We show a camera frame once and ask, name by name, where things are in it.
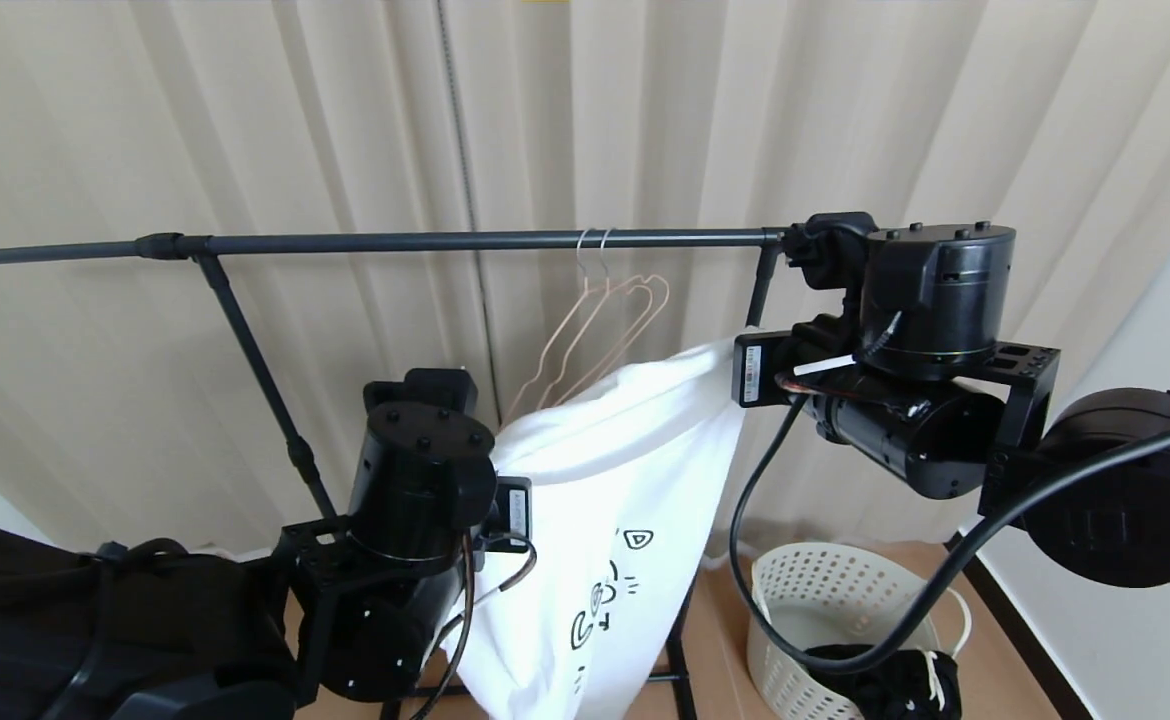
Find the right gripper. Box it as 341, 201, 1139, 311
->
733, 315, 1006, 501

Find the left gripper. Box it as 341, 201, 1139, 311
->
320, 478, 533, 701

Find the white printed t-shirt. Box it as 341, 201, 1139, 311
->
440, 335, 756, 720

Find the pink clothes hanger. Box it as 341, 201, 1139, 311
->
535, 230, 671, 411
505, 230, 646, 426

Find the white laundry basket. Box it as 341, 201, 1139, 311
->
748, 543, 974, 720

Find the black clothes rack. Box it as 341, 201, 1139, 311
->
0, 225, 816, 720

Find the black garment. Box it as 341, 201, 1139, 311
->
805, 645, 964, 720

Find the beige curtain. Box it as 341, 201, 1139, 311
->
0, 0, 1170, 561

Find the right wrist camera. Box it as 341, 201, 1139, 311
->
783, 212, 878, 291

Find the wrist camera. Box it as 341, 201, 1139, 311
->
783, 212, 878, 291
362, 368, 478, 416

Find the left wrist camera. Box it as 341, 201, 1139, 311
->
362, 368, 478, 416

